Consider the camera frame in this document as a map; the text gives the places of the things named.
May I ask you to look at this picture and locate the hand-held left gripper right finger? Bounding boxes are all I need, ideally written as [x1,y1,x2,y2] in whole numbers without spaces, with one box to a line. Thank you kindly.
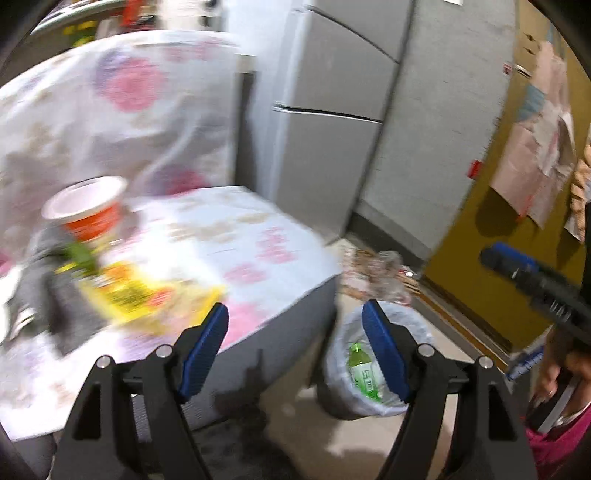
[361,299,539,480]

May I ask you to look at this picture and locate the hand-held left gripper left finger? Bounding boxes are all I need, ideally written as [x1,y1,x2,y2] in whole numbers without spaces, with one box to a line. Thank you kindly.
[51,302,230,480]

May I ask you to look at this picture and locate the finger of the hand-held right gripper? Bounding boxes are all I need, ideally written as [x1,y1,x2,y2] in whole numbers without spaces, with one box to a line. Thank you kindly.
[479,242,591,330]

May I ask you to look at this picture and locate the black trash bin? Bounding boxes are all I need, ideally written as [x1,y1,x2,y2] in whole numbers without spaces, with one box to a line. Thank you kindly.
[316,302,437,421]

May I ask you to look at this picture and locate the yellow snack packet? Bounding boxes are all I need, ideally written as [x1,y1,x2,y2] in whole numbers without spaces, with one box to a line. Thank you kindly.
[76,261,227,334]

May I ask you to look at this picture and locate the grey cloth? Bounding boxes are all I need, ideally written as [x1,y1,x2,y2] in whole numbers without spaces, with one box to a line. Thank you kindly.
[9,226,112,356]

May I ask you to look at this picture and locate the red white noodle cup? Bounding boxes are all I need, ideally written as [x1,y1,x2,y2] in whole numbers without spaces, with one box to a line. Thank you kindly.
[41,176,129,243]

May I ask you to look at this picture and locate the person's right hand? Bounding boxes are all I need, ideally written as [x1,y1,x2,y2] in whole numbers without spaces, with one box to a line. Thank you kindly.
[533,325,591,400]

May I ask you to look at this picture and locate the green plastic drink bottle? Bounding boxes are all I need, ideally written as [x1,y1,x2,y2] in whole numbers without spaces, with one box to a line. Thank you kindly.
[347,342,383,401]

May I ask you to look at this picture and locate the pink jacket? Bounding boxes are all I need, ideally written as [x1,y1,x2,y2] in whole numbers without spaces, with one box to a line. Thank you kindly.
[529,401,591,480]

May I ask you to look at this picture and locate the yellow door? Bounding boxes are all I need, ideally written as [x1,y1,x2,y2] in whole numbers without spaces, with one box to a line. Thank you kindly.
[422,32,591,354]

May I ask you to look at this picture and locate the white bin liner bag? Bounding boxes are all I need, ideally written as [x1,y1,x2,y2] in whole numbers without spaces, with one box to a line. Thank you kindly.
[323,305,435,416]

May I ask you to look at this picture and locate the blue white striped tube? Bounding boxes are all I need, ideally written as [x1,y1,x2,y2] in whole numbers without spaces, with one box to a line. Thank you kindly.
[507,345,546,381]

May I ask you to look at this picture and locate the grey office chair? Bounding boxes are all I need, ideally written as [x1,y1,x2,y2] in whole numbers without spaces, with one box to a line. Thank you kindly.
[0,185,343,480]

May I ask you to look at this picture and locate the clear plastic bag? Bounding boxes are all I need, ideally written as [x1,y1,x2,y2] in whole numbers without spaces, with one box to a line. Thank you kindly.
[369,250,413,303]

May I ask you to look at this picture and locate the printed cardboard boxes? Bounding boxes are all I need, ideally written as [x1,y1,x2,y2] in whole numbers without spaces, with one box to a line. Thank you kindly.
[341,244,376,297]

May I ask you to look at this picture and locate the orange patterned cloth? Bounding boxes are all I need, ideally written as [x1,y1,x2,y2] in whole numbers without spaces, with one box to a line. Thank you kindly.
[564,143,591,241]

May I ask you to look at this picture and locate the apron hanging on door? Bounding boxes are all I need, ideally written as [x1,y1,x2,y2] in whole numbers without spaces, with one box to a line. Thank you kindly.
[489,28,579,230]

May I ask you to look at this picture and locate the grey chair with floral cover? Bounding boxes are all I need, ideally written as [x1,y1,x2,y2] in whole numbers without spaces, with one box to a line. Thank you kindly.
[0,30,343,439]

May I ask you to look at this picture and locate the silver refrigerator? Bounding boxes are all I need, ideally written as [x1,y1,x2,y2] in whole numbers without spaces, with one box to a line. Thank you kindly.
[247,0,415,243]

